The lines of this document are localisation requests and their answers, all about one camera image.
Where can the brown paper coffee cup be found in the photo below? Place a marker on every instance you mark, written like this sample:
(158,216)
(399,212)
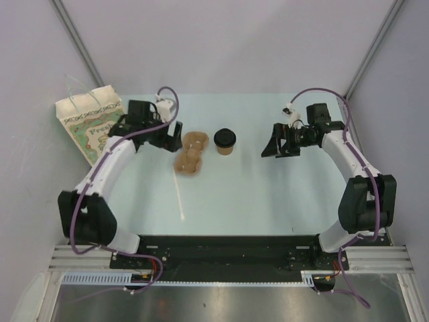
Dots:
(225,151)

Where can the aluminium frame post left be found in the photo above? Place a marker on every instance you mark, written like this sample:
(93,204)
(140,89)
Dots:
(77,41)

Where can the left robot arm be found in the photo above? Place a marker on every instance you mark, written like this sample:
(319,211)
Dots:
(84,212)

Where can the green illustrated paper bag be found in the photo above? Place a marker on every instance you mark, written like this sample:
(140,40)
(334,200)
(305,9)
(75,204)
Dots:
(89,117)

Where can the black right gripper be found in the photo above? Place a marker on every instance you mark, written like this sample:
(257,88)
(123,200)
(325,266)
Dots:
(281,131)

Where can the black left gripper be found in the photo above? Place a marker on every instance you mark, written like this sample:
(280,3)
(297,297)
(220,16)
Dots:
(169,142)

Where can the white paper-wrapped straw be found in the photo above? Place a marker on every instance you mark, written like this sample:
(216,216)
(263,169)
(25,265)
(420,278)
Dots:
(178,196)

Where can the aluminium frame post right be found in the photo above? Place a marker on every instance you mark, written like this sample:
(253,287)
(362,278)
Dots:
(386,25)

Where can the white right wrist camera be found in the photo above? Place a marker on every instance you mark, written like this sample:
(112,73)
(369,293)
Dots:
(294,118)

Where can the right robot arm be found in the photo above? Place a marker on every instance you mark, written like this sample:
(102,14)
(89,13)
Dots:
(368,201)

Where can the aluminium frame post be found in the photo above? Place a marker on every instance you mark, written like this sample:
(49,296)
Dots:
(77,41)
(386,25)

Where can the black plastic cup lid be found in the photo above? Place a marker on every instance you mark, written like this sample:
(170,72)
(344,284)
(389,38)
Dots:
(225,138)

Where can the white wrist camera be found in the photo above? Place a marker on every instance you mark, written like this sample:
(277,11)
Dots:
(294,118)
(166,108)

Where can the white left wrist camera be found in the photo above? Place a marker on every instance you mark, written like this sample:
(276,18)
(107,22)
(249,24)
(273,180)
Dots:
(166,108)

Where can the brown cardboard cup carrier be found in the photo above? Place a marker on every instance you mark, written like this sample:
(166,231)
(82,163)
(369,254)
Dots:
(189,160)

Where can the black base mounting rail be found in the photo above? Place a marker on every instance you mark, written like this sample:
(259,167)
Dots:
(230,259)

